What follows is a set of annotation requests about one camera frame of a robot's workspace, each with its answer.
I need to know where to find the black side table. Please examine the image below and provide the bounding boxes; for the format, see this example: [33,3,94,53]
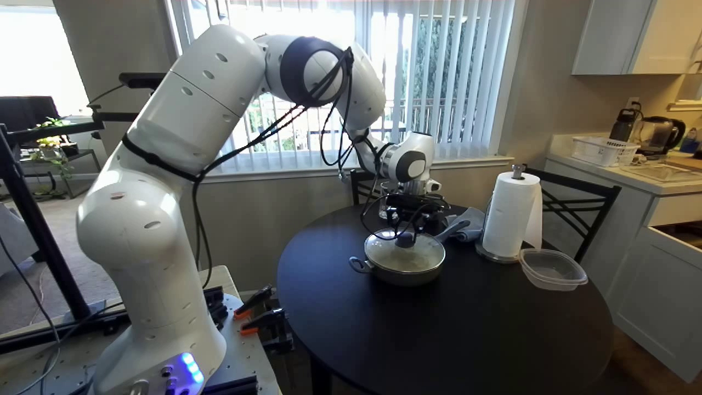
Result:
[0,95,104,200]

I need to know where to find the black stand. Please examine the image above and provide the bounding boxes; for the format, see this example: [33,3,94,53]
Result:
[0,72,167,355]

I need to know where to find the window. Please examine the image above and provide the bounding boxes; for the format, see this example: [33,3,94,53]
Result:
[0,0,93,117]

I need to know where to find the white plastic basket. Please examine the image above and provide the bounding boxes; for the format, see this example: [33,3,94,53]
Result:
[571,136,640,167]

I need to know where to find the open drawer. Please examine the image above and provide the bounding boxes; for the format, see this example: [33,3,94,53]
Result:
[646,192,702,252]

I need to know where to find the black metal chair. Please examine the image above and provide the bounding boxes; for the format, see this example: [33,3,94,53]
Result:
[349,168,386,207]
[522,164,622,264]

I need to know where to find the white kitchen counter cabinet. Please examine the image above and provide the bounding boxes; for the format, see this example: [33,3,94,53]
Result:
[542,133,702,385]

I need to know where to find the grey cable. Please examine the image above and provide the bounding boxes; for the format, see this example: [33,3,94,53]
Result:
[0,235,124,395]

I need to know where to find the white upper cabinet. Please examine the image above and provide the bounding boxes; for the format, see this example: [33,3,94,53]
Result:
[571,0,702,76]

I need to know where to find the grey pot with handles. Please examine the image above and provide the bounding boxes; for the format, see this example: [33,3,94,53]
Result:
[349,221,472,287]

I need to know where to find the glass lid with black knob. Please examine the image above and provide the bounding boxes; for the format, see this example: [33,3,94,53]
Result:
[364,229,446,274]

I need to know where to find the clear plastic container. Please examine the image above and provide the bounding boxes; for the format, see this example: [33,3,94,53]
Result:
[518,248,589,292]

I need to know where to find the black orange clamp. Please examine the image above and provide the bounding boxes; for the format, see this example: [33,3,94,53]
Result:
[240,308,295,353]
[233,284,275,321]

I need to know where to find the metal paper towel holder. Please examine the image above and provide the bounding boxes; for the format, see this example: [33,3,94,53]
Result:
[475,163,528,265]

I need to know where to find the white vertical blinds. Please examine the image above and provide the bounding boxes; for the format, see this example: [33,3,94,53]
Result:
[165,0,517,166]

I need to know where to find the grey cloth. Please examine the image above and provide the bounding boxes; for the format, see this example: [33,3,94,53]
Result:
[443,207,486,244]

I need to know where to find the potted green plant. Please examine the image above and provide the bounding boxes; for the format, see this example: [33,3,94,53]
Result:
[29,116,78,179]

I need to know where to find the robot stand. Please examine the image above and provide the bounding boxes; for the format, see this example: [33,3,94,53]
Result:
[0,266,284,395]

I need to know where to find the white paper towel roll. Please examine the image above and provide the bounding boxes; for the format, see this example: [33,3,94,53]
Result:
[482,171,544,259]

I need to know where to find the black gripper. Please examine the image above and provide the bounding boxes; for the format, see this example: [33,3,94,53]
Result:
[393,211,446,246]

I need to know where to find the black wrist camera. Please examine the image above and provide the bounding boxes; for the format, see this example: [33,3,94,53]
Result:
[385,193,446,213]

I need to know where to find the black electric kettle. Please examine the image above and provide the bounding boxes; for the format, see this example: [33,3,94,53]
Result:
[635,115,687,158]

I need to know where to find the clear drinking glass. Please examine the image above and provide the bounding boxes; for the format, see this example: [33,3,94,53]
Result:
[378,181,405,221]

